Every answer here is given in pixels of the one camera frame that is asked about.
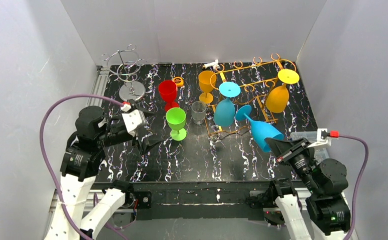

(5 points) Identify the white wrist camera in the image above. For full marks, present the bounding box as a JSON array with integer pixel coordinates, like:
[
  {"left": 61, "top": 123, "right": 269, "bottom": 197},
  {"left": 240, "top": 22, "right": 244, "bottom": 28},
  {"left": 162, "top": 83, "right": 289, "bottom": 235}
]
[
  {"left": 308, "top": 128, "right": 332, "bottom": 150},
  {"left": 122, "top": 109, "right": 146, "bottom": 137}
]

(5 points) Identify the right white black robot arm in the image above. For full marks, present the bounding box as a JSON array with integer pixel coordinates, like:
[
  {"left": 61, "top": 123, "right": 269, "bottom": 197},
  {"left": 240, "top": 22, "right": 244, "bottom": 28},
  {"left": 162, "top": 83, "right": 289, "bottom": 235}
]
[{"left": 265, "top": 137, "right": 351, "bottom": 237}]

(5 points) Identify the clear glass tumbler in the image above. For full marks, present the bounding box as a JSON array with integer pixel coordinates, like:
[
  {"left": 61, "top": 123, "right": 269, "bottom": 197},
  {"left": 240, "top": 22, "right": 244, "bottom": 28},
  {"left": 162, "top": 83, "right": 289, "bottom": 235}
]
[{"left": 191, "top": 101, "right": 207, "bottom": 125}]

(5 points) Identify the red plastic wine glass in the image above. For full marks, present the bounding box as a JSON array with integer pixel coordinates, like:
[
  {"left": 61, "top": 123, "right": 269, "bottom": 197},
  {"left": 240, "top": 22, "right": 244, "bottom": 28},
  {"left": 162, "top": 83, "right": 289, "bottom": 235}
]
[{"left": 158, "top": 80, "right": 179, "bottom": 112}]

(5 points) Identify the gold wire glass rack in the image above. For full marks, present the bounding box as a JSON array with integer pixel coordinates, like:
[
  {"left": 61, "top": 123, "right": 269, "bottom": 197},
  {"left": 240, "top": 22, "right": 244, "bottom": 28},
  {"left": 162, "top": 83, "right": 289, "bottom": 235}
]
[{"left": 213, "top": 54, "right": 299, "bottom": 124}]

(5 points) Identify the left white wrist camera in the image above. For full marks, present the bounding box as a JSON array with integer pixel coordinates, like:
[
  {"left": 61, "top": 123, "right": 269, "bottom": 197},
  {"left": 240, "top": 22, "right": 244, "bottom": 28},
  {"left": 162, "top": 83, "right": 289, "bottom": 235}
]
[{"left": 122, "top": 109, "right": 146, "bottom": 137}]

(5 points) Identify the orange wine glass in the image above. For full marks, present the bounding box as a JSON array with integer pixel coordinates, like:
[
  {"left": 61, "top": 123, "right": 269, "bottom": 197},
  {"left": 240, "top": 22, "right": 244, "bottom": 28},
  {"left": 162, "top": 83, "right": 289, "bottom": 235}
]
[
  {"left": 198, "top": 70, "right": 217, "bottom": 104},
  {"left": 265, "top": 69, "right": 300, "bottom": 113}
]

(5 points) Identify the silver round glass rack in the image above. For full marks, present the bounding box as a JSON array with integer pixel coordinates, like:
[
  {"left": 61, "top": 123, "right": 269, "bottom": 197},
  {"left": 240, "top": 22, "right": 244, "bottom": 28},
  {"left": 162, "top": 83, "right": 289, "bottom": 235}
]
[{"left": 101, "top": 44, "right": 146, "bottom": 102}]

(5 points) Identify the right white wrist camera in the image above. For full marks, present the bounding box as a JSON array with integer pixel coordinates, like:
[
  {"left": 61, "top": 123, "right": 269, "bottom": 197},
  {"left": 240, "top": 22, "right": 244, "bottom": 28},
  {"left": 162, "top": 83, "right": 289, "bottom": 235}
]
[{"left": 308, "top": 128, "right": 332, "bottom": 150}]

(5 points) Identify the white small fitting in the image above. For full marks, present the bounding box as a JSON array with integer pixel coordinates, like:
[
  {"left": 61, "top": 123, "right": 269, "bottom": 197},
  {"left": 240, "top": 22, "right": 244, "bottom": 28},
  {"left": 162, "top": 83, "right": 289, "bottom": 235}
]
[{"left": 202, "top": 59, "right": 221, "bottom": 71}]

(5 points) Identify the teal wine glass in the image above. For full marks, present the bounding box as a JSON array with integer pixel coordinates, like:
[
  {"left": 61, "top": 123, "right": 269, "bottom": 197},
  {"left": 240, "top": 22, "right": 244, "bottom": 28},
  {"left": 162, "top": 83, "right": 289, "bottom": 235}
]
[{"left": 213, "top": 82, "right": 241, "bottom": 127}]

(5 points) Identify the blue wine glass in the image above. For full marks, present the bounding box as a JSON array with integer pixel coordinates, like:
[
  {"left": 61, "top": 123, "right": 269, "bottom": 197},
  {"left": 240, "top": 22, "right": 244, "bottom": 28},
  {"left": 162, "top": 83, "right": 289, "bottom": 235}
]
[{"left": 235, "top": 105, "right": 284, "bottom": 153}]

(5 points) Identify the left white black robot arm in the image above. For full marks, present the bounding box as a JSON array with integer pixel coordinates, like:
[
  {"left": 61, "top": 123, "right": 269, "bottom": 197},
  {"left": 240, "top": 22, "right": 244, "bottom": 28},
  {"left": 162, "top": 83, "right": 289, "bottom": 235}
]
[{"left": 45, "top": 100, "right": 159, "bottom": 240}]

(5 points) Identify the green plastic wine glass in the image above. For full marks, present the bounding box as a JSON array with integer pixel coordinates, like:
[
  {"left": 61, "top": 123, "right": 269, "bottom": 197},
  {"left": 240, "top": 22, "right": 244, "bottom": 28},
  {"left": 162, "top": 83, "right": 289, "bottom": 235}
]
[{"left": 166, "top": 107, "right": 187, "bottom": 141}]

